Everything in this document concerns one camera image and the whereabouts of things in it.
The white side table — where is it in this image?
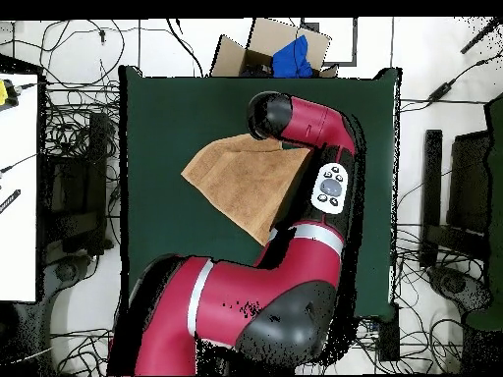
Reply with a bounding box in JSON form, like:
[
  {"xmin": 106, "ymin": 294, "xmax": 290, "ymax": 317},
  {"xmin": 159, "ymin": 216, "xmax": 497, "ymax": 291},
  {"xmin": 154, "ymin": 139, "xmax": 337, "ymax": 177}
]
[{"xmin": 0, "ymin": 72, "xmax": 39, "ymax": 303}]

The open cardboard box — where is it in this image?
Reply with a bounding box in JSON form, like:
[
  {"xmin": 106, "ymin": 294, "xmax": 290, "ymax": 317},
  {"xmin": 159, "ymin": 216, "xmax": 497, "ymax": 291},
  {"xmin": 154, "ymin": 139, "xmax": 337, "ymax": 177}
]
[{"xmin": 209, "ymin": 17, "xmax": 340, "ymax": 79}]

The black rod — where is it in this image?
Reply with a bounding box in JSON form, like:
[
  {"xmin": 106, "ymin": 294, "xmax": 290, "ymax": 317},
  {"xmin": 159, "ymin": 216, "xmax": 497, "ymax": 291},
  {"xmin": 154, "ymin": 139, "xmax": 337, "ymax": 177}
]
[{"xmin": 460, "ymin": 17, "xmax": 503, "ymax": 55}]

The tan terry towel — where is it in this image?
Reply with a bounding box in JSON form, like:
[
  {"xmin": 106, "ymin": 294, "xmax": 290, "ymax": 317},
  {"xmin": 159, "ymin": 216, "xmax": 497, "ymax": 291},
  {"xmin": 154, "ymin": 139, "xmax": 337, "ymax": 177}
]
[{"xmin": 180, "ymin": 133, "xmax": 313, "ymax": 247}]

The black marked strip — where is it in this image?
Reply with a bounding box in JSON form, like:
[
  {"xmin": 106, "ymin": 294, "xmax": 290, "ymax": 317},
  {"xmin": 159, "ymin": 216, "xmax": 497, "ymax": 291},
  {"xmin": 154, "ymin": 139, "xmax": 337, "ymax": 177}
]
[{"xmin": 0, "ymin": 188, "xmax": 22, "ymax": 215}]

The black equipment rack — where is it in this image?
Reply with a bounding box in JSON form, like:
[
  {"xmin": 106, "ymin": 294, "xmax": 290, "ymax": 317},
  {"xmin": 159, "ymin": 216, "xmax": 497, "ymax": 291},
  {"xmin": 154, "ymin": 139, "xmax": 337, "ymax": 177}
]
[{"xmin": 38, "ymin": 111, "xmax": 115, "ymax": 256}]

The blue garment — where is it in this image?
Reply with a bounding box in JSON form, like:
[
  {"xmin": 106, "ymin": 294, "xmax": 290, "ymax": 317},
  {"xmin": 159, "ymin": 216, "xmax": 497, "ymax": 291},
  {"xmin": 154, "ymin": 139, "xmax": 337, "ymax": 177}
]
[{"xmin": 271, "ymin": 34, "xmax": 314, "ymax": 79}]

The black power adapter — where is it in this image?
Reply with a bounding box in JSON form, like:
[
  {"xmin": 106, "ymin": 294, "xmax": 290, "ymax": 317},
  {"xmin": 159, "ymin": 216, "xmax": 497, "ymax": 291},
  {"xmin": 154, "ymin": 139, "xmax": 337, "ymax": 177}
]
[{"xmin": 427, "ymin": 80, "xmax": 457, "ymax": 102}]

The dark green table cloth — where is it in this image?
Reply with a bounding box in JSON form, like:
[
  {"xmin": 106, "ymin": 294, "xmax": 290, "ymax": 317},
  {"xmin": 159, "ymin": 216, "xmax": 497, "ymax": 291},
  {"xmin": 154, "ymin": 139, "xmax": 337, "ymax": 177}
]
[{"xmin": 118, "ymin": 65, "xmax": 402, "ymax": 321}]

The black equipment box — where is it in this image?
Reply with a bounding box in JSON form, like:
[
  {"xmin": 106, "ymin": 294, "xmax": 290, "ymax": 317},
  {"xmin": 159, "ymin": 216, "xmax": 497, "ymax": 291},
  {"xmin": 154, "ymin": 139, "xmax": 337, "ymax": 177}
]
[{"xmin": 446, "ymin": 131, "xmax": 493, "ymax": 237}]

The black chair base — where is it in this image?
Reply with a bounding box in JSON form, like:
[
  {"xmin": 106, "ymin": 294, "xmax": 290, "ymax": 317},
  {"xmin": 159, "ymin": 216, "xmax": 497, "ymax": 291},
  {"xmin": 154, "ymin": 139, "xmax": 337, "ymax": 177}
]
[{"xmin": 426, "ymin": 265, "xmax": 492, "ymax": 313}]

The green cloth on side table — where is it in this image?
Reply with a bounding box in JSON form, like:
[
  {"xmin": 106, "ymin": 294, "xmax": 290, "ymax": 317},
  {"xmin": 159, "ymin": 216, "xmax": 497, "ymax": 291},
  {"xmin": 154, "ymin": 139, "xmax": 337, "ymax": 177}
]
[{"xmin": 466, "ymin": 92, "xmax": 503, "ymax": 332}]

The grey rectangular frame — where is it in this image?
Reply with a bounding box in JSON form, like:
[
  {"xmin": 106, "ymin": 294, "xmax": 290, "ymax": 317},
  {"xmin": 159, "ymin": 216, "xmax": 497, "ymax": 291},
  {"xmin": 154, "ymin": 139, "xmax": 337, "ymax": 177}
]
[{"xmin": 300, "ymin": 17, "xmax": 359, "ymax": 67}]

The black block under table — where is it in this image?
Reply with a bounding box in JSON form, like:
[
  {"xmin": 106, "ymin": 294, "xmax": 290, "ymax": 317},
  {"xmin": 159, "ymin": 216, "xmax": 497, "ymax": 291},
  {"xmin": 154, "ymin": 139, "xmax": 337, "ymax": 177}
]
[{"xmin": 377, "ymin": 303, "xmax": 401, "ymax": 362}]

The black upright post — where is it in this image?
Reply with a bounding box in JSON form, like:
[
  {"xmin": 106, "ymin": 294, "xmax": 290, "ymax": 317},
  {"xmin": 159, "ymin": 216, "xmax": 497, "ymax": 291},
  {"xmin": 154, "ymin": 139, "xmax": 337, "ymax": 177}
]
[{"xmin": 419, "ymin": 129, "xmax": 444, "ymax": 269}]

